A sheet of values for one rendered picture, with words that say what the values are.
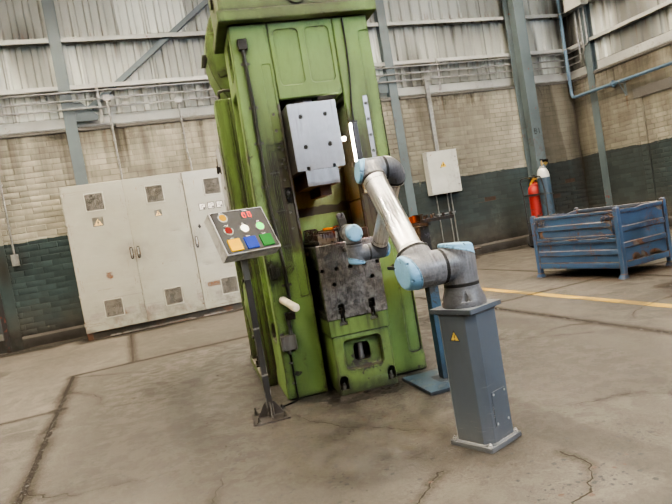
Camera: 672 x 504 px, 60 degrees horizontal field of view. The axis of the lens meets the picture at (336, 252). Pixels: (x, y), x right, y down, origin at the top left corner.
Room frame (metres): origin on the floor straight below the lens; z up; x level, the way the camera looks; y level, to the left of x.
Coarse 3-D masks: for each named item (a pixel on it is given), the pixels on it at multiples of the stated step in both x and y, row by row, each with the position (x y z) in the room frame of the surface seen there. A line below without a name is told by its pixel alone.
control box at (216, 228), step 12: (216, 216) 3.20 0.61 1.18; (228, 216) 3.24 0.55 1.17; (240, 216) 3.28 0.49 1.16; (252, 216) 3.32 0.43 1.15; (264, 216) 3.36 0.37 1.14; (216, 228) 3.15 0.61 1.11; (240, 228) 3.22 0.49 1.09; (252, 228) 3.27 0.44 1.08; (264, 228) 3.31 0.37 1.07; (216, 240) 3.15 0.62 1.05; (240, 240) 3.18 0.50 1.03; (276, 240) 3.30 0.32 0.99; (228, 252) 3.09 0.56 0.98; (240, 252) 3.13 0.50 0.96; (252, 252) 3.18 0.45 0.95; (264, 252) 3.26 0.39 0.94
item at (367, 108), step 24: (336, 24) 3.72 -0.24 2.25; (360, 24) 3.75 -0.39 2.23; (336, 48) 3.71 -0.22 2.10; (360, 48) 3.76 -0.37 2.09; (360, 72) 3.74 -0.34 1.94; (360, 96) 3.74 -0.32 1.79; (360, 120) 3.73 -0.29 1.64; (384, 144) 3.77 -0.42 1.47; (360, 192) 3.71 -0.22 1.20; (360, 216) 3.79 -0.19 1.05; (384, 264) 3.73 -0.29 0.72; (408, 312) 3.76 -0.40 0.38; (408, 336) 3.76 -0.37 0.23; (408, 360) 3.74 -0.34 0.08
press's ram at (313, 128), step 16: (288, 112) 3.48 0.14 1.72; (304, 112) 3.51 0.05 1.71; (320, 112) 3.53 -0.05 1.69; (336, 112) 3.55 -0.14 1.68; (288, 128) 3.53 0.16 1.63; (304, 128) 3.50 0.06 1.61; (320, 128) 3.52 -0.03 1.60; (336, 128) 3.55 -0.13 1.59; (288, 144) 3.61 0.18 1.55; (304, 144) 3.50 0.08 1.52; (320, 144) 3.52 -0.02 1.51; (336, 144) 3.54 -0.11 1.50; (304, 160) 3.49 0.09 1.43; (320, 160) 3.52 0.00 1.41; (336, 160) 3.54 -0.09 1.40
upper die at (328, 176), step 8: (328, 168) 3.53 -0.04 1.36; (336, 168) 3.54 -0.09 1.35; (304, 176) 3.55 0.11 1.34; (312, 176) 3.50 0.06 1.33; (320, 176) 3.51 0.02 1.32; (328, 176) 3.52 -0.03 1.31; (336, 176) 3.54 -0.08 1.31; (296, 184) 3.84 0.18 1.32; (304, 184) 3.59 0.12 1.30; (312, 184) 3.50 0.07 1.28; (320, 184) 3.51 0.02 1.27; (328, 184) 3.57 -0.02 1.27; (296, 192) 3.89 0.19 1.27
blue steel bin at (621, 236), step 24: (552, 216) 6.53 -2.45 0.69; (576, 216) 6.21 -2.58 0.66; (600, 216) 5.95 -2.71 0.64; (624, 216) 5.83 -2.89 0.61; (648, 216) 6.00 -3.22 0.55; (552, 240) 6.55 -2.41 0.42; (576, 240) 6.23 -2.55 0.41; (600, 240) 5.97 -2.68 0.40; (624, 240) 5.81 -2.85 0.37; (648, 240) 5.94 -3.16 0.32; (552, 264) 6.59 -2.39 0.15; (576, 264) 6.28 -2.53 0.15; (600, 264) 6.01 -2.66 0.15; (624, 264) 5.76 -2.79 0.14
